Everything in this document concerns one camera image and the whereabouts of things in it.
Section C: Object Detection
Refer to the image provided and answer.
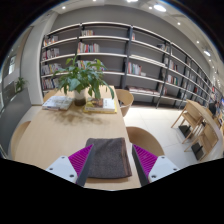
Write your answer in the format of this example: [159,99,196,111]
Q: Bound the ceiling spotlights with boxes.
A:
[61,0,213,58]

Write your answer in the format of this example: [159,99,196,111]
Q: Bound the light wooden round-back chair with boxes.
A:
[9,120,32,160]
[125,126,165,158]
[114,88,135,118]
[43,89,59,103]

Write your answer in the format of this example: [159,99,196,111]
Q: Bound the zigzag striped grey towel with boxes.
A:
[84,137,133,179]

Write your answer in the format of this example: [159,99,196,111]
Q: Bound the small green plant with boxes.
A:
[13,76,28,94]

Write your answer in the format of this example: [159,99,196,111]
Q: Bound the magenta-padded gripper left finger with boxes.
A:
[45,143,95,188]

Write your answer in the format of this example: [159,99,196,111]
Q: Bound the light wooden desk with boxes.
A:
[186,99,224,158]

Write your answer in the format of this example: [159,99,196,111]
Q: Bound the grey bookshelf unit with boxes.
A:
[39,21,218,109]

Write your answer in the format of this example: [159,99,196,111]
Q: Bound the green potted plant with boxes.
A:
[53,54,116,107]

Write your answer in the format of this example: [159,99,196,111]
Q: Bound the yellow book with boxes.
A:
[82,97,118,115]

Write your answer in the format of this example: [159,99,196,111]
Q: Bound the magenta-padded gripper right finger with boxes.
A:
[132,143,181,187]

